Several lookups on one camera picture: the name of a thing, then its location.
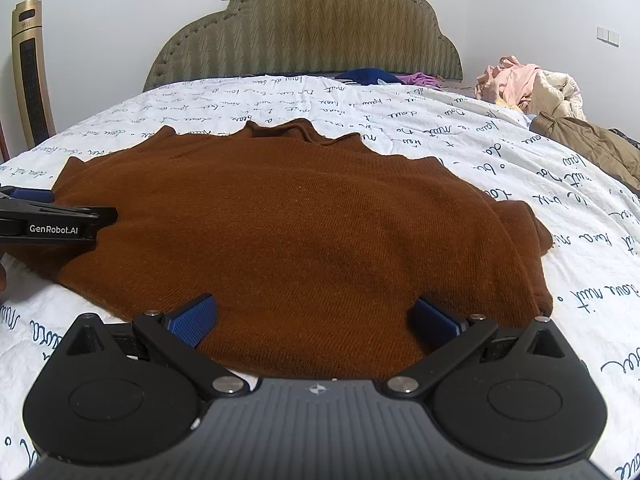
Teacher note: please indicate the tan jacket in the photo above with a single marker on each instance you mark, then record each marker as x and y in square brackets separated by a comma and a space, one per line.
[590, 145]

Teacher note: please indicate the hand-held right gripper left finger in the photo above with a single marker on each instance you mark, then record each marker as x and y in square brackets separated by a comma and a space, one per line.
[192, 320]

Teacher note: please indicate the white light switch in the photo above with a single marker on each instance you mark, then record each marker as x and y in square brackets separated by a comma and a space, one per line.
[608, 35]

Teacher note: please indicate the pink clothes pile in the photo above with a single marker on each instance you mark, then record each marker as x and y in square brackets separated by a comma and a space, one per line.
[510, 82]

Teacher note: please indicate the black cloth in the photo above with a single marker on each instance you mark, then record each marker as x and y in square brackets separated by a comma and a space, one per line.
[627, 139]

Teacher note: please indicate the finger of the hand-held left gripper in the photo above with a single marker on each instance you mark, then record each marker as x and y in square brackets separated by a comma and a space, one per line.
[30, 194]

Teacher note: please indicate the red wooden frame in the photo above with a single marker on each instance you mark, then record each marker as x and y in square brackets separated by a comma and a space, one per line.
[2, 142]

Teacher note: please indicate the olive upholstered headboard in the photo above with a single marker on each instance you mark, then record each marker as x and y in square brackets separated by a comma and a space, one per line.
[300, 30]

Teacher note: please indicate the white script-printed quilt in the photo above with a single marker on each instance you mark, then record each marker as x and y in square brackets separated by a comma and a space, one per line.
[500, 135]

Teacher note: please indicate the brown knit sweater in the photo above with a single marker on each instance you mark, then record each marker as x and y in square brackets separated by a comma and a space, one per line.
[300, 210]

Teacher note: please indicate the purple garment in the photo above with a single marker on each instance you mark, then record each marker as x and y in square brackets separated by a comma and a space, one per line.
[420, 80]

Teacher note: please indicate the gold tower air conditioner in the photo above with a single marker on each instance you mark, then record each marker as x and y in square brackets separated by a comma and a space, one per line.
[32, 75]

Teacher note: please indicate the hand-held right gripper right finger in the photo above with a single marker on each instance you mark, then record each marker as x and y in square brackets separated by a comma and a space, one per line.
[435, 322]

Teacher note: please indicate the dark blue garment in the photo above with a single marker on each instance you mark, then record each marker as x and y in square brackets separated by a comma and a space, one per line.
[370, 76]

